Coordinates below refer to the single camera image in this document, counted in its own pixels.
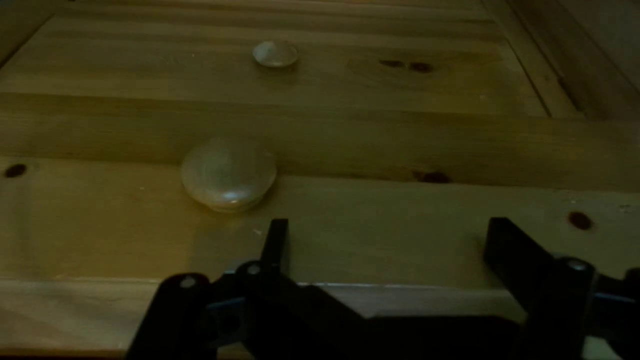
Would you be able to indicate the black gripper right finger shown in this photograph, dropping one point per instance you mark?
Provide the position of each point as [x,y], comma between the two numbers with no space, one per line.
[546,293]

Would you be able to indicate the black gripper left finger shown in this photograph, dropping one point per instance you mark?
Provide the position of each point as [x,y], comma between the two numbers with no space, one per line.
[267,313]

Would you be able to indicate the wooden drawer with knob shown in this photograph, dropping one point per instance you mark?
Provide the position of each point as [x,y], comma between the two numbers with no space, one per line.
[400,240]

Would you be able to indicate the lower wooden drawer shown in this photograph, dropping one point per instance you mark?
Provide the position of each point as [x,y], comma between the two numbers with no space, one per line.
[373,73]

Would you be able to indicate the large round wooden knob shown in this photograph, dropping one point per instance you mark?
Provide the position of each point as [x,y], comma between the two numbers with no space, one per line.
[228,174]

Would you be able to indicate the wooden dresser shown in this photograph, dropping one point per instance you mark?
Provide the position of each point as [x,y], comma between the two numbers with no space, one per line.
[373,141]

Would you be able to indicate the small round wooden knob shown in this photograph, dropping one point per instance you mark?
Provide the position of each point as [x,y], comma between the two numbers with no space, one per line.
[274,53]

